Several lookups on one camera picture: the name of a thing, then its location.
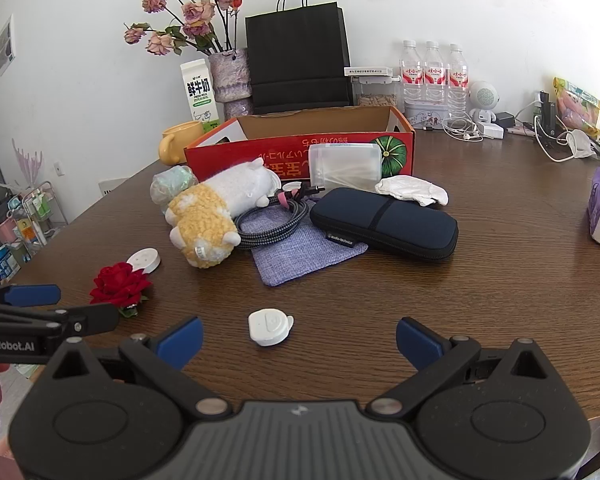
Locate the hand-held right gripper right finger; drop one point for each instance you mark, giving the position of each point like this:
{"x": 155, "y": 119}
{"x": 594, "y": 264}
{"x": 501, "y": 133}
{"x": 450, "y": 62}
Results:
{"x": 420, "y": 345}

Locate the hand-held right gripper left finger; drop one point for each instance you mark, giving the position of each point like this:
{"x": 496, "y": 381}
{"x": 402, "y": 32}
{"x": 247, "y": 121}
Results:
{"x": 182, "y": 342}

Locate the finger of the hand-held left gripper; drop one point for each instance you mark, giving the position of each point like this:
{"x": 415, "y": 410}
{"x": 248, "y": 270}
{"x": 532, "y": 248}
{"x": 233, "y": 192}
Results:
{"x": 32, "y": 294}
{"x": 87, "y": 319}

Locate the yellow white plush toy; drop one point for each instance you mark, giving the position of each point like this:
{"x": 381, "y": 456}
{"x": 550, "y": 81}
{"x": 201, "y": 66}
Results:
{"x": 205, "y": 210}

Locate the purple fabric pouch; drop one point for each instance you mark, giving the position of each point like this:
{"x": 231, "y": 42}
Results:
{"x": 295, "y": 255}

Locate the red cardboard box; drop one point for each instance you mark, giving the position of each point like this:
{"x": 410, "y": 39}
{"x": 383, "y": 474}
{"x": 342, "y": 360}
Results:
{"x": 280, "y": 157}

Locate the blue printed packet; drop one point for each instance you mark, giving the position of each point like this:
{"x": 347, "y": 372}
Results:
{"x": 5, "y": 262}

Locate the red rose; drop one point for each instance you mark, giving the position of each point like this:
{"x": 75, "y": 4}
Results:
{"x": 120, "y": 285}

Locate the white round disc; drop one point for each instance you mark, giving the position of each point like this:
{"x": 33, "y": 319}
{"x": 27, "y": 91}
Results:
{"x": 142, "y": 260}

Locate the small white tabbed device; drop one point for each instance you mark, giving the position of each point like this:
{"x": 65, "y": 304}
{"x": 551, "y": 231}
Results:
{"x": 269, "y": 327}

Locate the dark blue zip case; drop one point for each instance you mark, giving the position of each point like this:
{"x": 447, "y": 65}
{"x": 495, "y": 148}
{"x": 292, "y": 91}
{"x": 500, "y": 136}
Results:
{"x": 390, "y": 220}

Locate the white leaning board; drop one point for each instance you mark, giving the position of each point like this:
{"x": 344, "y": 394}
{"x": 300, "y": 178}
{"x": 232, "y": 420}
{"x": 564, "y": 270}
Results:
{"x": 112, "y": 186}

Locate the crumpled white tissue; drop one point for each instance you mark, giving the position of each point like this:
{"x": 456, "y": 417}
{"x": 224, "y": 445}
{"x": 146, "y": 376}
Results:
{"x": 410, "y": 189}

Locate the crumpled pale green bag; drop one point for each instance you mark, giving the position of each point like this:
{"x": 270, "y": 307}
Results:
{"x": 172, "y": 180}

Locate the clear plastic box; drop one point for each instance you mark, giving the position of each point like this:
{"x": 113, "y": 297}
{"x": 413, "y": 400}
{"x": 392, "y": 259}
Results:
{"x": 345, "y": 165}

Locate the yellow mug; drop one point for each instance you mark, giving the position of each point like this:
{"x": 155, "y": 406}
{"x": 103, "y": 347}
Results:
{"x": 180, "y": 135}

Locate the white earphones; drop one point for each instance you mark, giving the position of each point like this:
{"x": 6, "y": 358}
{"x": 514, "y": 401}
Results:
{"x": 462, "y": 129}

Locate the white charger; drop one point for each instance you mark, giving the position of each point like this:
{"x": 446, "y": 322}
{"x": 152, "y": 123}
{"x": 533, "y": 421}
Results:
{"x": 490, "y": 131}

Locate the white printed tin box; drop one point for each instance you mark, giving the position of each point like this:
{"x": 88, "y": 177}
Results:
{"x": 425, "y": 112}

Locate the black power adapter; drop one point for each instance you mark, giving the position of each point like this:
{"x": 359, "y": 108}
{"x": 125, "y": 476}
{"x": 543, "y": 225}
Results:
{"x": 505, "y": 120}

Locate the white green milk carton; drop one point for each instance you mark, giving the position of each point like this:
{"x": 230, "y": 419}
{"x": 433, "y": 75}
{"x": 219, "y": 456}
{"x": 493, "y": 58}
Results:
{"x": 198, "y": 90}

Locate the clear seed container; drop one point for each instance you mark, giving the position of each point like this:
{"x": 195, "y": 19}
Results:
{"x": 375, "y": 94}

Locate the white robot speaker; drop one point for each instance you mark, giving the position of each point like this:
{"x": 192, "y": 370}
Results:
{"x": 484, "y": 97}

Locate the white face mask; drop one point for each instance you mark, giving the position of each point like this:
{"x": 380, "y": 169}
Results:
{"x": 580, "y": 144}

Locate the black upright device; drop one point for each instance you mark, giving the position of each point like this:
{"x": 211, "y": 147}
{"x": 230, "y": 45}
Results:
{"x": 547, "y": 110}

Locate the mottled purple vase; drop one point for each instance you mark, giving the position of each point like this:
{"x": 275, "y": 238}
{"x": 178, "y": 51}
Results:
{"x": 230, "y": 75}

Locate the flat white pink box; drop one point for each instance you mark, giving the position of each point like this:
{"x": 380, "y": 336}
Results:
{"x": 369, "y": 71}

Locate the yellow pink snack packet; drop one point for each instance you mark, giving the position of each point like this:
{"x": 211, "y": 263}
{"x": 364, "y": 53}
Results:
{"x": 577, "y": 102}

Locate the black paper bag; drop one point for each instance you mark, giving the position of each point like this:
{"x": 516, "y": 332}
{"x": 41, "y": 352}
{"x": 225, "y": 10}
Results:
{"x": 297, "y": 60}

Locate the dried rose bouquet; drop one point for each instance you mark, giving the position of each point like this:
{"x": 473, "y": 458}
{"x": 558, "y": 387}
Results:
{"x": 197, "y": 12}

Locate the purple plant wall sticker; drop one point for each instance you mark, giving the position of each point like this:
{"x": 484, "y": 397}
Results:
{"x": 27, "y": 162}

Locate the wall poster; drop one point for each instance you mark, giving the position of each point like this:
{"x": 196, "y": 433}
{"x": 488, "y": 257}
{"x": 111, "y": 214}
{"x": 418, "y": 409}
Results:
{"x": 5, "y": 45}

